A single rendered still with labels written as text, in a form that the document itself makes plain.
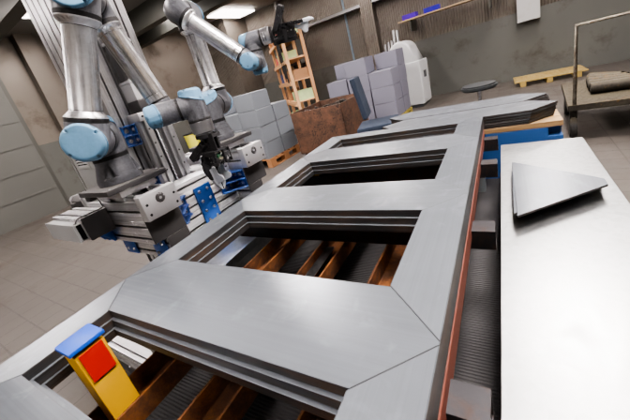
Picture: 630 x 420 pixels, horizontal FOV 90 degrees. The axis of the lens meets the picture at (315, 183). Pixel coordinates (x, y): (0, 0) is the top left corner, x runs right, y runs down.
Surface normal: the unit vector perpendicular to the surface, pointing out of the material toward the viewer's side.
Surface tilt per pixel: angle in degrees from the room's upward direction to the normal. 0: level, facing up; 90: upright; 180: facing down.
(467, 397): 0
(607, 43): 90
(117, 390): 90
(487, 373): 0
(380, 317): 0
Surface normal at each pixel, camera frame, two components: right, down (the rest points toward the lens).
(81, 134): 0.33, 0.36
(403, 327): -0.25, -0.91
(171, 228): 0.83, -0.04
